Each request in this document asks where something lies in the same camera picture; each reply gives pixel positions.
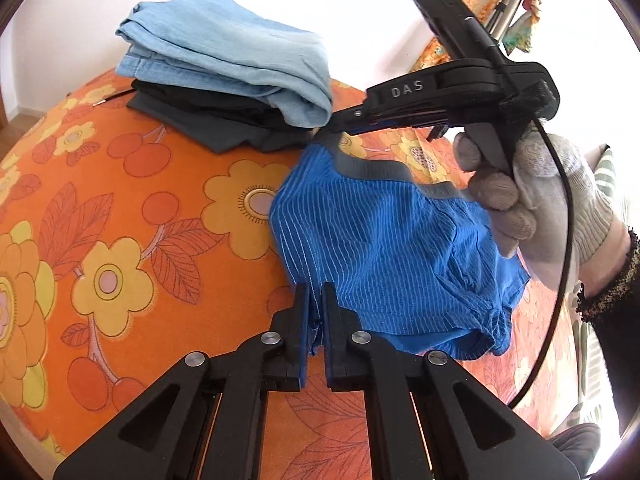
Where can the orange patterned scarf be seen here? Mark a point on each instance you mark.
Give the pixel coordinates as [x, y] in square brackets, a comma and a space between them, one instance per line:
[480, 0]

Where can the green patterned scarf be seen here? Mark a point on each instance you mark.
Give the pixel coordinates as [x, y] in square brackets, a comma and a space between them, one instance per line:
[520, 30]

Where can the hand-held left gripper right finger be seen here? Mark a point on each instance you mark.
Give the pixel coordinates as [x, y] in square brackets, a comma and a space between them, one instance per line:
[326, 340]

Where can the blue striped shorts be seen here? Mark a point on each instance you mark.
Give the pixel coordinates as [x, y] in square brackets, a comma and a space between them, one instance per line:
[390, 240]

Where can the person's right forearm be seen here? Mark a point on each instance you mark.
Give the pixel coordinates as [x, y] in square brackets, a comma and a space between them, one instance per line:
[617, 310]

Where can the person's right hand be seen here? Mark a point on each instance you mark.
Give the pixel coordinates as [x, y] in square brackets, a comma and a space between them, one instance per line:
[550, 185]

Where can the dark grey pants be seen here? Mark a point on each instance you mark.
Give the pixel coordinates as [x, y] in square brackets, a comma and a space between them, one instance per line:
[200, 127]

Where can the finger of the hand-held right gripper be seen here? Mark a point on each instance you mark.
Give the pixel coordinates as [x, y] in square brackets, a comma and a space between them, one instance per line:
[350, 115]
[400, 123]

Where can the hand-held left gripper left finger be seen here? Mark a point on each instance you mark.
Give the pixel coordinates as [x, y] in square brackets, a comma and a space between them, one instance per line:
[305, 340]

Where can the light blue jeans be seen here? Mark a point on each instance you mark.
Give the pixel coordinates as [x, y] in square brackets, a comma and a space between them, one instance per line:
[225, 45]

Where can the dark grey cloth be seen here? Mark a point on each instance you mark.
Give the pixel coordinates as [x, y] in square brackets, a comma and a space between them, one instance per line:
[575, 447]

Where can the green striped pillow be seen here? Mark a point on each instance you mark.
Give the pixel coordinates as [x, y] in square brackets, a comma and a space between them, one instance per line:
[607, 172]

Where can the orange floral bedspread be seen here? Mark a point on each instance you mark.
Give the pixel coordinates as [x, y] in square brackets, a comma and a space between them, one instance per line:
[150, 185]

